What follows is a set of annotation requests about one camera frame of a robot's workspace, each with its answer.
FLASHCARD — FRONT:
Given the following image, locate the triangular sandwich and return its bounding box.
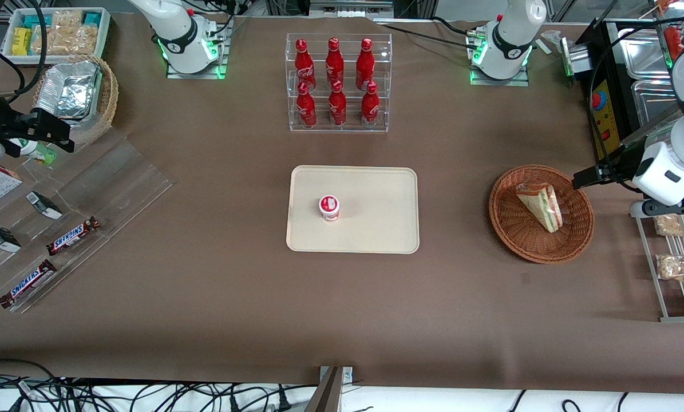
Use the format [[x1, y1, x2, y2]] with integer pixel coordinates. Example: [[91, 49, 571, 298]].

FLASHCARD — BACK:
[[515, 182, 564, 234]]

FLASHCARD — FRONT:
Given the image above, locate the light tan wicker basket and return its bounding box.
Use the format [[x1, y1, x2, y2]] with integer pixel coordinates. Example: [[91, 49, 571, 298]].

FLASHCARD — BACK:
[[31, 54, 119, 147]]

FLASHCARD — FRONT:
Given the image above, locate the round brown wicker basket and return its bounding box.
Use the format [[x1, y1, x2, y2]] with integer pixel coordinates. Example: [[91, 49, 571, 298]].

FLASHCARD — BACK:
[[488, 164, 595, 264]]

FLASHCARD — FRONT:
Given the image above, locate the beige plastic tray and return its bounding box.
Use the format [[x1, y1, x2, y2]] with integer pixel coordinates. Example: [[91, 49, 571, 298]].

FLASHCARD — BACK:
[[286, 165, 420, 255]]

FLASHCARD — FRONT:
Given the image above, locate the green white plastic bottle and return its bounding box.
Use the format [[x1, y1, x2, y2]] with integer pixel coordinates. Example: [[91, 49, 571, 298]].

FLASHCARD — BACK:
[[9, 139, 57, 165]]

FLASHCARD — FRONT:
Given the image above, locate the silver foil container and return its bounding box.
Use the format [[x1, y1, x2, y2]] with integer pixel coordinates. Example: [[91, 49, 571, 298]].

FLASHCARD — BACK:
[[35, 60, 102, 120]]

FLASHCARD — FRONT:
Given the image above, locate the clear bag of snacks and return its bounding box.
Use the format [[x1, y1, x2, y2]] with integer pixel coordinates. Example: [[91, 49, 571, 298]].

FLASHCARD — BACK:
[[655, 255, 684, 282], [654, 212, 684, 237]]

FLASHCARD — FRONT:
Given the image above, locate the black food warmer appliance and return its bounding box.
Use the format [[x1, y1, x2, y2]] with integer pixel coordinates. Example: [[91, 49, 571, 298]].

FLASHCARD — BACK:
[[575, 17, 684, 168]]

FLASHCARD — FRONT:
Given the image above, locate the steel warmer pan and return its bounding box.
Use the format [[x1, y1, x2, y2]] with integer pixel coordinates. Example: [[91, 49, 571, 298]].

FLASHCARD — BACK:
[[631, 80, 683, 128], [616, 26, 672, 81]]

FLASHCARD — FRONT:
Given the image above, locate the small black carton box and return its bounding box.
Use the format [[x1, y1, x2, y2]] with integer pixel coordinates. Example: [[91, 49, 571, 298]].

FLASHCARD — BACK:
[[26, 191, 64, 220], [0, 223, 22, 253]]

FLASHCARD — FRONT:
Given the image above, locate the clear acrylic stepped display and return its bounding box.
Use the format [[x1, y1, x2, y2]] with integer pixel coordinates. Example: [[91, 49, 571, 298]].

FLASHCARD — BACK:
[[0, 123, 175, 314]]

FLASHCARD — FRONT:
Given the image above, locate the clear bag of crackers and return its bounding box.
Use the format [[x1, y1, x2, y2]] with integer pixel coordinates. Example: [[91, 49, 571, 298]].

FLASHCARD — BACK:
[[74, 24, 99, 54], [52, 10, 84, 29], [33, 26, 76, 56]]

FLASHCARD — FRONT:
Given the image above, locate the yellow snack pack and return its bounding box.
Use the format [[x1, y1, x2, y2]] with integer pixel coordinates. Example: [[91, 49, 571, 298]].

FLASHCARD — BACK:
[[11, 27, 33, 57]]

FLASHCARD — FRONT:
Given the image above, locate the Snickers chocolate bar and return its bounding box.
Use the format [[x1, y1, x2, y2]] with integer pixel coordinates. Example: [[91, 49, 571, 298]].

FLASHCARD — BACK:
[[0, 259, 58, 310], [46, 216, 101, 256]]

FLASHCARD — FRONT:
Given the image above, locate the white plastic bin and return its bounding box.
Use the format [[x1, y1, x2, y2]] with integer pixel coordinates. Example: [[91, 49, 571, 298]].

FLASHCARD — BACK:
[[1, 7, 112, 65]]

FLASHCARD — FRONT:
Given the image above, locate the red food skewer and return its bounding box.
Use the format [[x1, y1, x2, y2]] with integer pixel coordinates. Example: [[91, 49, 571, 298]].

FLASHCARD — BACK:
[[662, 26, 682, 67]]

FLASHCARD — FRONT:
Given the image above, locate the white plastic wrapper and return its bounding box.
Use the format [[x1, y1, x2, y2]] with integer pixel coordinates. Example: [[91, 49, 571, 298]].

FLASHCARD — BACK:
[[538, 30, 567, 56]]

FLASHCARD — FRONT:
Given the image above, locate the red Coca-Cola bottle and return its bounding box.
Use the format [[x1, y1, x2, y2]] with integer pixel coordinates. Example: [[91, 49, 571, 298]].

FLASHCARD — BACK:
[[355, 38, 375, 91], [296, 81, 318, 129], [294, 38, 317, 92], [361, 81, 381, 128], [325, 37, 345, 89], [328, 80, 347, 127]]

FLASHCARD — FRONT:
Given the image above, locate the brown table cover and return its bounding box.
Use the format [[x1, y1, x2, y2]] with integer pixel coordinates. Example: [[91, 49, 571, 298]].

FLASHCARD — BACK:
[[0, 11, 684, 395]]

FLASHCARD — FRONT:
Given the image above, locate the clear acrylic bottle rack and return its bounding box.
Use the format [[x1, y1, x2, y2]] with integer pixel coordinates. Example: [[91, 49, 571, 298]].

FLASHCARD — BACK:
[[285, 33, 393, 133]]

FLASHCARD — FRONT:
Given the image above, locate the red white yogurt cup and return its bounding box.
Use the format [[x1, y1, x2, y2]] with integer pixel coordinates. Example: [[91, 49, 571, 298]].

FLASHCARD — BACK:
[[319, 195, 341, 222]]

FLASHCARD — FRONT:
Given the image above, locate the black looped cable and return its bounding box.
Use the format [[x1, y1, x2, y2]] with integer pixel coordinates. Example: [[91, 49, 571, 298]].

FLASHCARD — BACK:
[[0, 0, 49, 105]]

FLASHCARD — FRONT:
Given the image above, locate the grey wire rack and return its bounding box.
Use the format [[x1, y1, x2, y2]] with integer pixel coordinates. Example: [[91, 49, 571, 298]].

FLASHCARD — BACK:
[[630, 192, 684, 323]]

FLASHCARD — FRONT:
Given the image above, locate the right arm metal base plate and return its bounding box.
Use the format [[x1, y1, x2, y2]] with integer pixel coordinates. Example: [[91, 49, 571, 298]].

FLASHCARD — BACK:
[[165, 20, 229, 80]]

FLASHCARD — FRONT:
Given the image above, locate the aluminium frame profile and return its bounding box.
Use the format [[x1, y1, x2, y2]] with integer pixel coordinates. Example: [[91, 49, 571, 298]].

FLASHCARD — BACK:
[[307, 0, 395, 21]]

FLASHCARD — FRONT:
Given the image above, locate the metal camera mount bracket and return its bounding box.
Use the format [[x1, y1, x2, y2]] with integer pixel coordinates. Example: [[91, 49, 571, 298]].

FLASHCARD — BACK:
[[305, 365, 354, 412]]

